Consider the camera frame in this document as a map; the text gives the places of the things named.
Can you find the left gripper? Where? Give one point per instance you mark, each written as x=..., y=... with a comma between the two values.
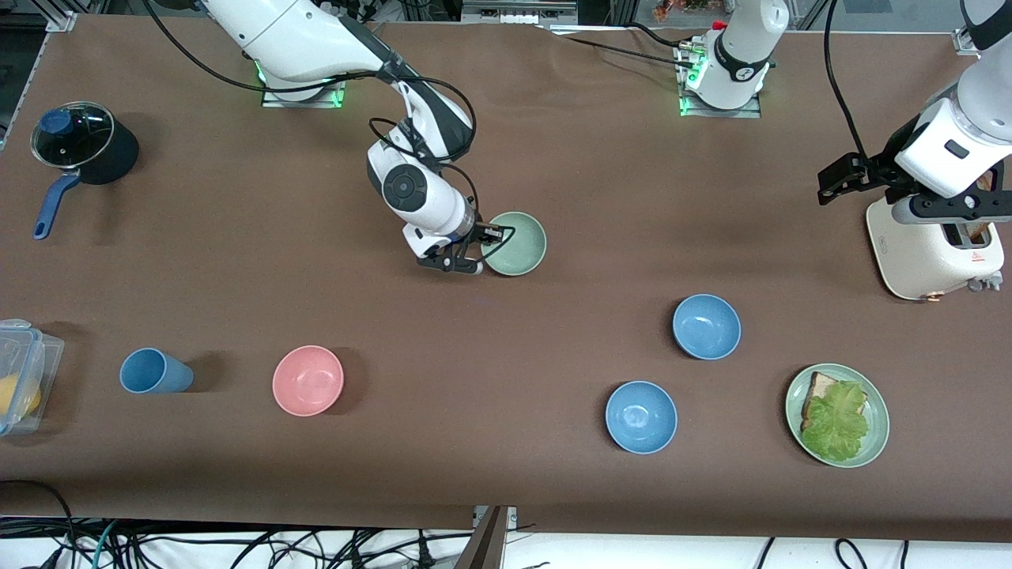
x=884, y=166

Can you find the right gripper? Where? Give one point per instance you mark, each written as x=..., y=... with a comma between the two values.
x=473, y=235

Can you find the pale green bowl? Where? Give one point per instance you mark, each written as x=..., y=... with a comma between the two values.
x=518, y=249

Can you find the blue bowl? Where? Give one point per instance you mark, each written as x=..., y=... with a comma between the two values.
x=706, y=326
x=640, y=416

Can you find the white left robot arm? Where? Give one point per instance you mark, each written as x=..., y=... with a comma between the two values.
x=743, y=47

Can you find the pink bowl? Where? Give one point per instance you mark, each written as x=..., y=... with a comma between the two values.
x=308, y=381

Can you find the cream white toaster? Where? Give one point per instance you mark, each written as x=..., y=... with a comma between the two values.
x=925, y=261

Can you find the brown toasted bread slice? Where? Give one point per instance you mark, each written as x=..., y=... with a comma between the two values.
x=986, y=181

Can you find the white bread slice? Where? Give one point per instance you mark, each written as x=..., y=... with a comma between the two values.
x=821, y=386

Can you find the pale green plate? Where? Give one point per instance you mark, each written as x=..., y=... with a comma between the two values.
x=877, y=419

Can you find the bread with lettuce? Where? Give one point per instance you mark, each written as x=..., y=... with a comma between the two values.
x=838, y=423

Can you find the grey metal box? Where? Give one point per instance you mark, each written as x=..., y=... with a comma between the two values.
x=518, y=11

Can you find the blue cup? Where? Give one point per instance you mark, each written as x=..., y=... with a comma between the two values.
x=154, y=371

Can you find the glass lid blue knob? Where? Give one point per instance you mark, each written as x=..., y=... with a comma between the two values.
x=75, y=134

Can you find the clear plastic container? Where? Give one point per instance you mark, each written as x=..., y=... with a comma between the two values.
x=47, y=356

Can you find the yellow fruit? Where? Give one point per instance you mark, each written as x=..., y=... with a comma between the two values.
x=16, y=395

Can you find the metal corner bracket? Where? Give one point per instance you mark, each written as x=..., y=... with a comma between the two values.
x=966, y=41

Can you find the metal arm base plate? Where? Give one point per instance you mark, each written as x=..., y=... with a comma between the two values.
x=723, y=113
x=304, y=103

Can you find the metal table bracket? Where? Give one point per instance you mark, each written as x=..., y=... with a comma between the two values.
x=512, y=518

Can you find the dark angled post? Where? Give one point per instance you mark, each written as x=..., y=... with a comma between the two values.
x=486, y=545

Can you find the aluminium frame profile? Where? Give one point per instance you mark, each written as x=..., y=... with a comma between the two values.
x=62, y=16

